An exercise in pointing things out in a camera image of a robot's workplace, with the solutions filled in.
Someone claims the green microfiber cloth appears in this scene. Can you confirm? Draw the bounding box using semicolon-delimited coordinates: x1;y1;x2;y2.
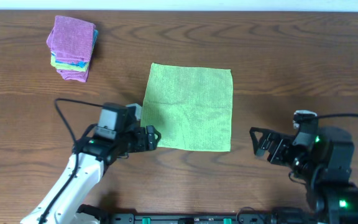
141;63;234;152

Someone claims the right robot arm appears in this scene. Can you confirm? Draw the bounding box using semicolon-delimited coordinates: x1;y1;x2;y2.
250;126;358;223

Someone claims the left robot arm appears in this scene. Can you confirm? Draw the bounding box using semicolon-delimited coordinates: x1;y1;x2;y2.
21;103;161;224

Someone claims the bottom purple folded cloth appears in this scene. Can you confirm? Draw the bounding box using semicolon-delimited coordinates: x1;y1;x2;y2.
57;70;89;83

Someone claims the purple folded cloth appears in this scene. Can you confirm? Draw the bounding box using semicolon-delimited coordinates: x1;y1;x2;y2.
47;16;96;54
57;70;89;83

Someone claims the blue folded cloth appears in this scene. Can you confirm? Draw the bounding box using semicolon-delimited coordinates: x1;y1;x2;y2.
50;29;99;64

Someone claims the light green folded cloth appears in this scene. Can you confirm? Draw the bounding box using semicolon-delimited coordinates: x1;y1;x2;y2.
50;54;89;72

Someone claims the top purple folded cloth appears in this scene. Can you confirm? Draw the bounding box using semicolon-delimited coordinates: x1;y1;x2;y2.
47;16;96;54

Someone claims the left black cable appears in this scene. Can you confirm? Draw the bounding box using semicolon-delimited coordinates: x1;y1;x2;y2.
39;98;105;224

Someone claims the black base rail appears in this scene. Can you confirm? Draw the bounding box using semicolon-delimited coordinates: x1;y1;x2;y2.
75;213;318;224

